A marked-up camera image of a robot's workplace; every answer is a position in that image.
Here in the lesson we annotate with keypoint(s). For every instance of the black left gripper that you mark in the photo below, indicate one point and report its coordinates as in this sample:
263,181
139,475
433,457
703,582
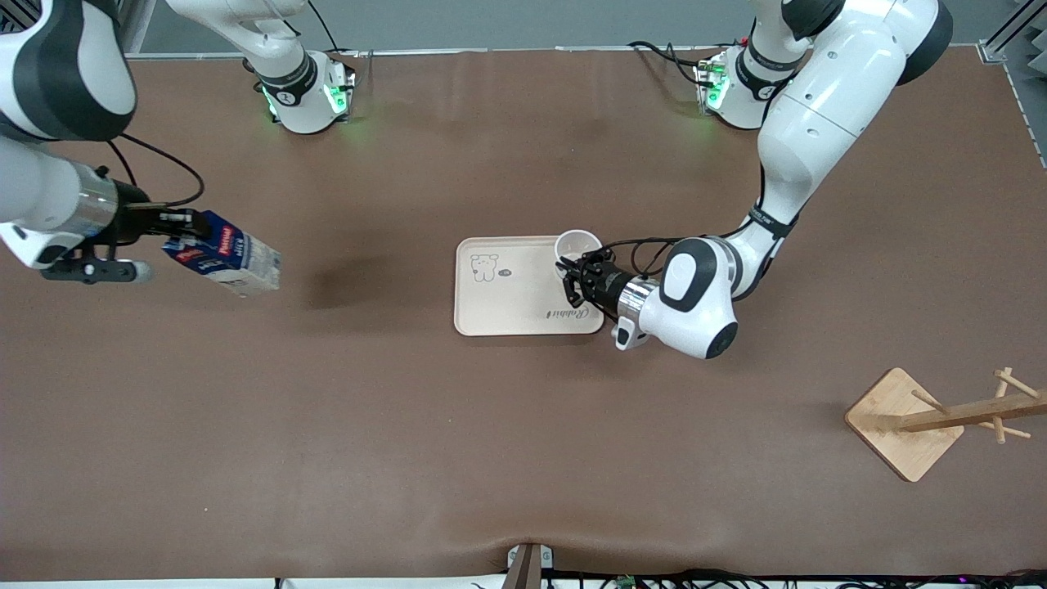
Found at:
605,287

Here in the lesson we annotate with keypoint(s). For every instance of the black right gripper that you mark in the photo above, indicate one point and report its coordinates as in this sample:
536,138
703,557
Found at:
136,222

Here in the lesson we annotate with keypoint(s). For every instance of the blue milk carton green cap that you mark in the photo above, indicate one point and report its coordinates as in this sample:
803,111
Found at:
237,258

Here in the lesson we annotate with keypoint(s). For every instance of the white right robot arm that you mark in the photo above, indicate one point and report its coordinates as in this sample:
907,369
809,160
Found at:
49,74

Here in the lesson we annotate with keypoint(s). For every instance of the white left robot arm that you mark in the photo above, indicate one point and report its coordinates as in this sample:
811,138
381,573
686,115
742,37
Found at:
826,123

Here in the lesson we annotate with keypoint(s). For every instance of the cream tray with bear print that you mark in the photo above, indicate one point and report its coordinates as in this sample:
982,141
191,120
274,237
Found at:
507,286

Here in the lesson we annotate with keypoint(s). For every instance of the brown table cover mat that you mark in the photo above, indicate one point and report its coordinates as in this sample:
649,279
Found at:
523,450

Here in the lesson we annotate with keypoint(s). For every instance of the wooden mug tree stand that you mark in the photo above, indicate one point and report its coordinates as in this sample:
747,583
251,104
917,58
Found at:
896,425

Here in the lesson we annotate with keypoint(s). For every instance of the aluminium frame profile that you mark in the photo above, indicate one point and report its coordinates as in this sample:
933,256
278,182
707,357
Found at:
1018,33

